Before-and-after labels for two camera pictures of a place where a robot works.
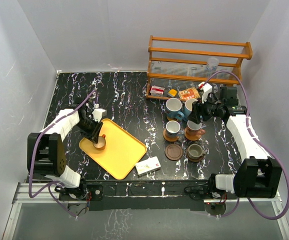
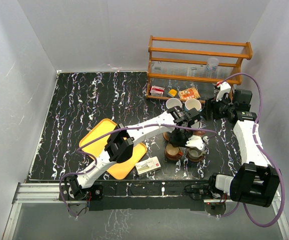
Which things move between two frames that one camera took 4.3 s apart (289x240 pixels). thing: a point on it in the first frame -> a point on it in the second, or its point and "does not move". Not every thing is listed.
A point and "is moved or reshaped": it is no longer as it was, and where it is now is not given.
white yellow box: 148,166 does not move
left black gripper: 94,134 -> 175,143
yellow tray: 122,152 does not move
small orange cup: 101,143 -> 172,152
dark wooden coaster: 173,152 does not move
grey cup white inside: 173,106 does not move
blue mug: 188,108 does not move
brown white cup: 192,128 is moved or reshaped
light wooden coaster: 168,138 does not move
